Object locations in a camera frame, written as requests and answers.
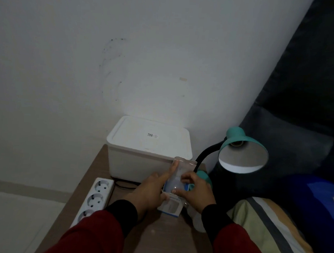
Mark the white lidded storage box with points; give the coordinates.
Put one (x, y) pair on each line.
(149, 147)

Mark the white power strip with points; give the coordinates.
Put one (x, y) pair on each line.
(93, 199)

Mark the person's left thumb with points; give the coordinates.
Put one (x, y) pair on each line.
(165, 198)

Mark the brown wooden side table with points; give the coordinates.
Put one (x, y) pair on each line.
(156, 235)

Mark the light bulb box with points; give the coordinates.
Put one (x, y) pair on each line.
(173, 191)

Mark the dark grey headboard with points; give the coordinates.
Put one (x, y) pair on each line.
(310, 59)

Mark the person's left hand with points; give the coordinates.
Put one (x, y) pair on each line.
(149, 190)

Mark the dark grey cushion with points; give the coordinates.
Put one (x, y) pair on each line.
(282, 146)

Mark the striped pillow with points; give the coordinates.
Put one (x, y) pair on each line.
(273, 231)

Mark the teal desk lamp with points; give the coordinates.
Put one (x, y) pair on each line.
(239, 151)

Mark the person's right hand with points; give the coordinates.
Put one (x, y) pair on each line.
(197, 193)

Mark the person's right forearm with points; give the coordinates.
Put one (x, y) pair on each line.
(231, 238)

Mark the blue pillow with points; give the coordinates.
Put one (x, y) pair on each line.
(315, 214)

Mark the person's right thumb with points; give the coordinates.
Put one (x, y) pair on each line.
(180, 191)

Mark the person's left forearm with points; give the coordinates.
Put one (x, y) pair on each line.
(96, 232)

